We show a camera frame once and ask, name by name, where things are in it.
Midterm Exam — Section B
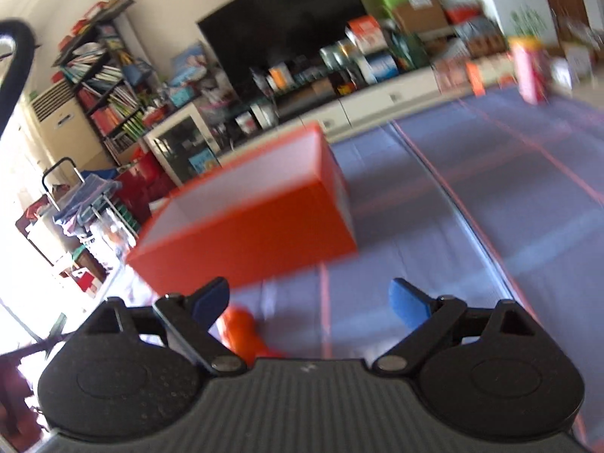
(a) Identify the blue checked tablecloth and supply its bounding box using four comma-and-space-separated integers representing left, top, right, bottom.
101, 87, 604, 453

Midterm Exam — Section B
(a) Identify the green foil bag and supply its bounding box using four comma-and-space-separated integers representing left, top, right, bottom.
389, 33, 430, 71

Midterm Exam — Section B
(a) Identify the dark bookshelf with books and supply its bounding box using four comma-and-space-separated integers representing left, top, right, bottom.
52, 0, 156, 168

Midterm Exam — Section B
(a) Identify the white standing air conditioner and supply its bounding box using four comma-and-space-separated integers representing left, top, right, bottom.
29, 80, 111, 173

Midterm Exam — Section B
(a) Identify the brown cardboard box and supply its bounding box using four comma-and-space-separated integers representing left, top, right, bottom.
394, 0, 449, 34

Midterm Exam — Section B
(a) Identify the white glass-door cabinet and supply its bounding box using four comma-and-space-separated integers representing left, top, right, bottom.
144, 102, 222, 187

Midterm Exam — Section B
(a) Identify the blue and white box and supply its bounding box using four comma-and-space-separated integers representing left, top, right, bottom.
365, 52, 399, 83

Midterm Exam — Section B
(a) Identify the white trolley cart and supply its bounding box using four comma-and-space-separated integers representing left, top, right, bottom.
16, 158, 142, 293

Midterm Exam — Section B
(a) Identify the black cable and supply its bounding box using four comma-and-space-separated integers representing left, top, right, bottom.
0, 18, 37, 133

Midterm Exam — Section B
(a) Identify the orange cardboard box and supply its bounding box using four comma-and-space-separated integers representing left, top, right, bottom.
126, 122, 358, 293

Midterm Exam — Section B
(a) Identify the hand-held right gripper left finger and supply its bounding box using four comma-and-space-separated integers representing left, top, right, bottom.
80, 277, 248, 378

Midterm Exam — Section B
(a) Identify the orange and white carton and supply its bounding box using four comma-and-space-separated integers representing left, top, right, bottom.
347, 15, 385, 52

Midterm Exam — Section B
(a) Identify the orange tangerine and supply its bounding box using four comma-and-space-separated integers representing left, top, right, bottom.
218, 308, 286, 364

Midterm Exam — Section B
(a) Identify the red can with yellow lid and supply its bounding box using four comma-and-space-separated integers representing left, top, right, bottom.
510, 38, 553, 105

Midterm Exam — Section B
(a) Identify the white and black television cabinet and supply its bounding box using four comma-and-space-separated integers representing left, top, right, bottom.
226, 63, 468, 145

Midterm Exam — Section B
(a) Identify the black flat television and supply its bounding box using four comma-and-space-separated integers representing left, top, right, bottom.
197, 0, 369, 100

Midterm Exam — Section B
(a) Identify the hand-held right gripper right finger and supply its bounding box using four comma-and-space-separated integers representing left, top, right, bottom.
373, 278, 541, 378

